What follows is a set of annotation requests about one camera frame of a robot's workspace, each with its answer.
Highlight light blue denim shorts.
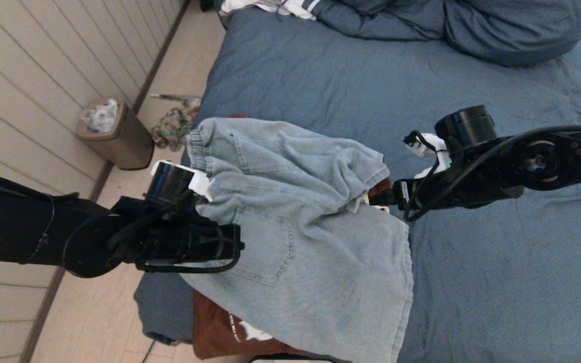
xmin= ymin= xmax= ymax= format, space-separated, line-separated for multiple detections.
xmin=180 ymin=117 xmax=415 ymax=363

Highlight brown shorts with white print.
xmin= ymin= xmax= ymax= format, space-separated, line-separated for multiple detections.
xmin=192 ymin=113 xmax=392 ymax=359

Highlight crumpled blue duvet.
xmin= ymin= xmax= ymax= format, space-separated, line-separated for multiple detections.
xmin=316 ymin=0 xmax=581 ymax=68

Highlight multicoloured cloth bundle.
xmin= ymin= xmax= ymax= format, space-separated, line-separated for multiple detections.
xmin=151 ymin=107 xmax=199 ymax=153

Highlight brown metal trash bin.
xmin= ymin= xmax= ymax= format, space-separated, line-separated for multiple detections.
xmin=75 ymin=97 xmax=154 ymax=170

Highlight blue bed cover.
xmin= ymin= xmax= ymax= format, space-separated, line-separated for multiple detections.
xmin=134 ymin=8 xmax=581 ymax=363

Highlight thin grey rod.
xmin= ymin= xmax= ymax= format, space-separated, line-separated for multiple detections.
xmin=149 ymin=94 xmax=201 ymax=103

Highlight clear plastic bin liner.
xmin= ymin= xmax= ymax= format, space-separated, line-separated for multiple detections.
xmin=80 ymin=99 xmax=120 ymax=134

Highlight white striped garment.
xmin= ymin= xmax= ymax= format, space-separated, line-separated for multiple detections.
xmin=219 ymin=0 xmax=324 ymax=22

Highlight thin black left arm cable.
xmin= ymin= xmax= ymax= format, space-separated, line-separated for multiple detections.
xmin=137 ymin=224 xmax=243 ymax=274

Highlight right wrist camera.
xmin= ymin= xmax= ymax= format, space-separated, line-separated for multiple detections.
xmin=403 ymin=130 xmax=452 ymax=179

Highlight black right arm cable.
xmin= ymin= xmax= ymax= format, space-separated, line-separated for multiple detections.
xmin=404 ymin=124 xmax=581 ymax=222

